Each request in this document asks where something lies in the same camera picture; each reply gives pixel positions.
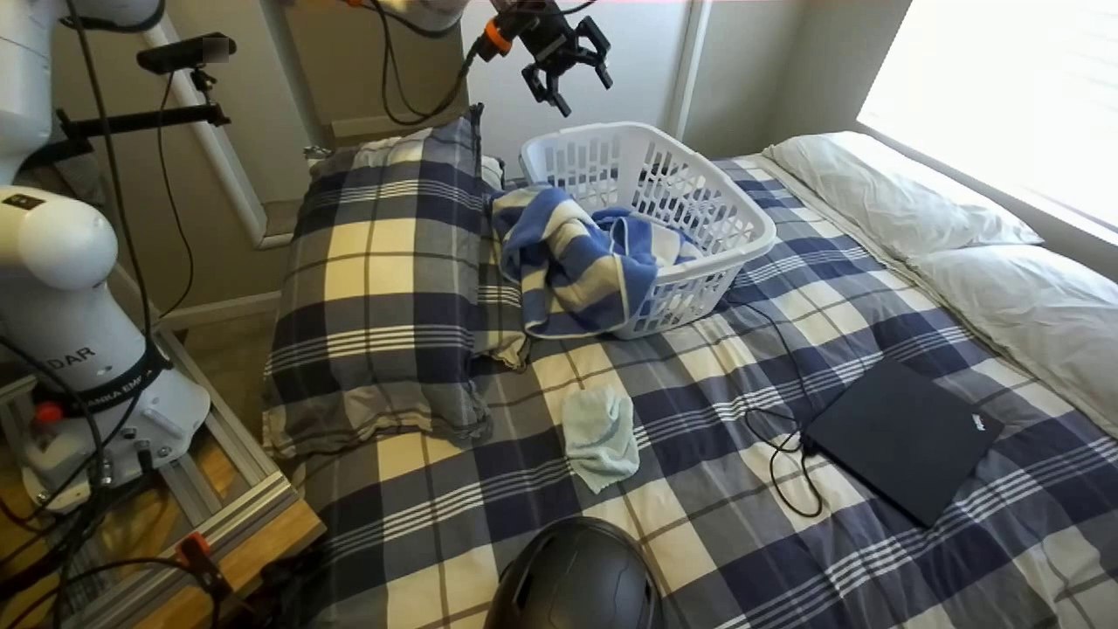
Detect plaid pillow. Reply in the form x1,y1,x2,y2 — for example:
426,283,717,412
257,102,533,462

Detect black stereo camera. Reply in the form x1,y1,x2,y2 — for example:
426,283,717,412
132,27,240,75

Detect white window blinds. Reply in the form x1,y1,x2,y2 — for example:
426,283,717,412
857,0,1118,234

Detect aluminium frame robot table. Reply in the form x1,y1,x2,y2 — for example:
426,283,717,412
0,321,330,629

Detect black helmet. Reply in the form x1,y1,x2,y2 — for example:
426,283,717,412
483,513,693,629

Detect white and blue striped towel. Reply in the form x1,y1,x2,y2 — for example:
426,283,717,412
491,183,707,346

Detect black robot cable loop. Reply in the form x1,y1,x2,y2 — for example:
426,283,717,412
368,0,491,131

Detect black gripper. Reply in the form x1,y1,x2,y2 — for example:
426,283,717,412
489,0,619,123

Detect tangled black cables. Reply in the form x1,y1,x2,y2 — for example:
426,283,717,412
0,333,236,629

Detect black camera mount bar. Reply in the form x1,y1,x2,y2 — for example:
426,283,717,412
50,67,235,149

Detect thin black laptop cable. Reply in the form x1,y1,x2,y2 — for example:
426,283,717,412
732,297,832,525

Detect small light green cloth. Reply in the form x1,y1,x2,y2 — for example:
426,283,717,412
559,382,645,495

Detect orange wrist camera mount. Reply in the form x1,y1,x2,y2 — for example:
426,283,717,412
470,15,523,64

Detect black laptop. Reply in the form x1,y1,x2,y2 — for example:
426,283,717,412
800,354,1007,530

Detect white plastic laundry basket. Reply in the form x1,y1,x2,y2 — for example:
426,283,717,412
513,117,781,341

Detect white pillow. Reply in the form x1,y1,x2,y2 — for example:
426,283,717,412
907,242,1118,438
759,127,1049,266

